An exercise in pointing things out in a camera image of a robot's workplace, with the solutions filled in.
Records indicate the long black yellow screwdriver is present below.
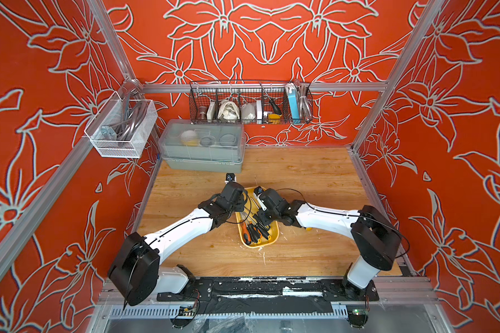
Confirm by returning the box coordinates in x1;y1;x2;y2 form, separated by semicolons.
251;218;270;240

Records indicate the yellow plastic tray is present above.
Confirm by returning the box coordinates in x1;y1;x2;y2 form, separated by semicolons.
235;186;280;248

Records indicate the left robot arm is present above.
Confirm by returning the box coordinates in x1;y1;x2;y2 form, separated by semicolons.
108;182;249;306

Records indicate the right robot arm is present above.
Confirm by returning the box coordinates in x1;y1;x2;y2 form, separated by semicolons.
253;187;403;294

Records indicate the orange black screwdriver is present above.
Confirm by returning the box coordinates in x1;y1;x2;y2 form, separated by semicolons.
241;223;253;246

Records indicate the grey lidded storage box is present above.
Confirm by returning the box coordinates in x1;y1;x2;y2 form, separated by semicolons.
158;119;246;173

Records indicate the light blue box in basket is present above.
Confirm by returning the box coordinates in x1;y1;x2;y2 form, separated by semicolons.
286;83;300;124

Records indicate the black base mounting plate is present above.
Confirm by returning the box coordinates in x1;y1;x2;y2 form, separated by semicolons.
156;277;379;302

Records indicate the white cloth in basket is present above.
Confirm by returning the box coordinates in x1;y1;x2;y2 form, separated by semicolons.
217;100;240;122

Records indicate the screwdriver in wall basket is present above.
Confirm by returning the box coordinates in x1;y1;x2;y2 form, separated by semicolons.
260;84;282;115

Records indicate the black wire wall basket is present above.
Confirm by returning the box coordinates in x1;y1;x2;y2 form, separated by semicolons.
189;80;313;125

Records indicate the clear plastic wall bin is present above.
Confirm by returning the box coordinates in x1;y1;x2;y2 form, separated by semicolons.
84;93;158;159

